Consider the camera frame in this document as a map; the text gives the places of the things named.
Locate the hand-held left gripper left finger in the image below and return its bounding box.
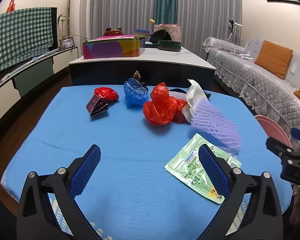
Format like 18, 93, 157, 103
16, 144, 102, 240

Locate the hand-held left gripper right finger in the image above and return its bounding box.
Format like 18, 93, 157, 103
198, 144, 284, 240

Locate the green printed pouch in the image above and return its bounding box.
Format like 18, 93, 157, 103
164, 133, 242, 204

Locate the purple foam fruit net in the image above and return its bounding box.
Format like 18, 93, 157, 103
190, 100, 241, 152

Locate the dark red wrapper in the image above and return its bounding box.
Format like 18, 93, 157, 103
86, 95, 110, 117

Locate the white plastic bag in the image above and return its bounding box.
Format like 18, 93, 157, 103
182, 79, 210, 124

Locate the large red plastic bag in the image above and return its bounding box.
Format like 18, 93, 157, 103
143, 82, 188, 125

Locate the blue plastic bag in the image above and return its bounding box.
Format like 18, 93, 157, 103
123, 78, 150, 107

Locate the blue table mat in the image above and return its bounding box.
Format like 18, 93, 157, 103
1, 84, 293, 240

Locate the grey quilted sofa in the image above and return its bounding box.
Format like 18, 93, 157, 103
203, 37, 300, 153

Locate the small red plastic bag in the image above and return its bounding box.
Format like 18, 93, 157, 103
94, 87, 120, 102

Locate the large orange cushion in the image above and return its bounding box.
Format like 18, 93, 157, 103
254, 40, 293, 80

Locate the dark patterned foil wrapper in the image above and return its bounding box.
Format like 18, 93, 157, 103
132, 70, 148, 88

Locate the white green TV cabinet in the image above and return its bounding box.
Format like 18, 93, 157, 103
0, 46, 79, 135

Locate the white top coffee table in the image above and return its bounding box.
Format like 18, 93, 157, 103
69, 47, 217, 90

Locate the white rod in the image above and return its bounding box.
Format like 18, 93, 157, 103
0, 52, 57, 80

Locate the colourful rectangular box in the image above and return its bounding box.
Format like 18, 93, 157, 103
82, 35, 146, 60

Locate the dark green round tin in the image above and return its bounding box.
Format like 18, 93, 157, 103
157, 39, 182, 52

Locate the red teapot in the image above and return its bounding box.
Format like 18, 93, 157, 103
103, 27, 124, 37

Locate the pink patterned bag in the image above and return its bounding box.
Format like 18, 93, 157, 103
154, 24, 182, 42

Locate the black television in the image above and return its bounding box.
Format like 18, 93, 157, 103
0, 7, 58, 80

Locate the stack of coloured bowls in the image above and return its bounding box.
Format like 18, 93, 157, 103
134, 29, 150, 42

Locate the green checked cloth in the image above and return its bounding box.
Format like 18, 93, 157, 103
0, 7, 54, 72

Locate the potted green plant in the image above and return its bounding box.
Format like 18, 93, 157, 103
57, 14, 88, 51

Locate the grey curtain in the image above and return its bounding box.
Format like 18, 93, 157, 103
176, 0, 242, 55
89, 0, 157, 37

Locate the white standing air conditioner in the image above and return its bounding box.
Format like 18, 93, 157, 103
69, 0, 90, 63

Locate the teal curtain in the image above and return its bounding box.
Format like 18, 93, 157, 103
154, 0, 178, 25

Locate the black strap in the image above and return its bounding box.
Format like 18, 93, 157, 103
169, 88, 212, 98

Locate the white charger cable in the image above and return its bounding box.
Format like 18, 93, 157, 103
221, 38, 255, 61

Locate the small photo frame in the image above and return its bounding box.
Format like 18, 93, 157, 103
59, 37, 75, 49

